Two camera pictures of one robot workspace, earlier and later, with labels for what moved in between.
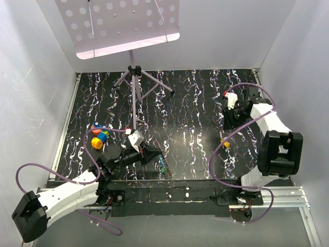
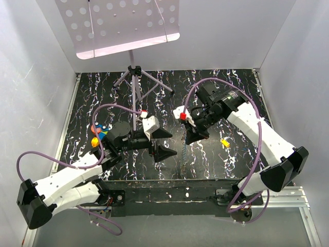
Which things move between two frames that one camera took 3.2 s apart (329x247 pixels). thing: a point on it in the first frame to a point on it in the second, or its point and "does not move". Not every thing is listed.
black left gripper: (147, 153) to (161, 152)
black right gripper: (228, 122) to (192, 136)
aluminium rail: (288, 197) does not move
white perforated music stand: (99, 27) does not move
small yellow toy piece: (226, 144) does not move
